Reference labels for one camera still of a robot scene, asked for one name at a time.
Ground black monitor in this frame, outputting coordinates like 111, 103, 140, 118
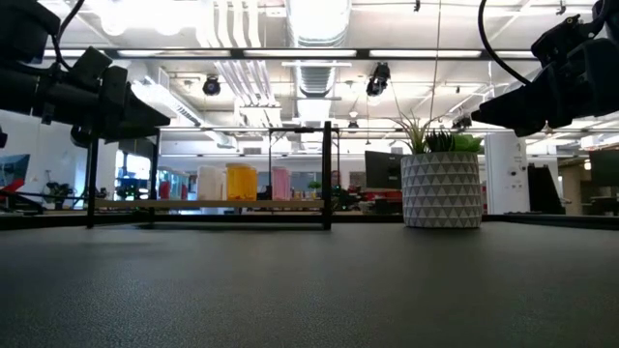
364, 150, 403, 190
587, 148, 619, 189

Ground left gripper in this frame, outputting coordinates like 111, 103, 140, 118
0, 65, 172, 149

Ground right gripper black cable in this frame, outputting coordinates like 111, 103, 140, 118
477, 0, 532, 86

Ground black metal rig frame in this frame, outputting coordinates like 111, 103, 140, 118
0, 46, 619, 229

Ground succulent in white patterned pot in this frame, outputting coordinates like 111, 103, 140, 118
386, 108, 485, 229

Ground wooden shelf black frame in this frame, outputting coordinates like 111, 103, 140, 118
85, 120, 340, 231

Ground black ceiling spotlight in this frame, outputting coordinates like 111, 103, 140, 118
366, 61, 392, 97
201, 75, 222, 97

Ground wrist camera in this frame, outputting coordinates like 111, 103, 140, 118
530, 14, 599, 68
71, 46, 114, 91

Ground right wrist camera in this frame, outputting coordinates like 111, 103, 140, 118
530, 14, 599, 68

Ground clear blue vial white pills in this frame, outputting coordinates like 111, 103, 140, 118
171, 171, 190, 201

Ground white pillar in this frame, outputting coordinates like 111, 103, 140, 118
485, 132, 529, 215

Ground black table mat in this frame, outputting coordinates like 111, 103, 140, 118
0, 221, 619, 348

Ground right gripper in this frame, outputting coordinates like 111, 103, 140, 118
470, 37, 619, 138

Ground orange pill bottle white cap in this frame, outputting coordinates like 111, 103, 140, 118
225, 162, 259, 202

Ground blue wall screen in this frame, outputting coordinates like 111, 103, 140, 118
0, 153, 31, 192

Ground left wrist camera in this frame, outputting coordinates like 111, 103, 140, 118
71, 46, 114, 91

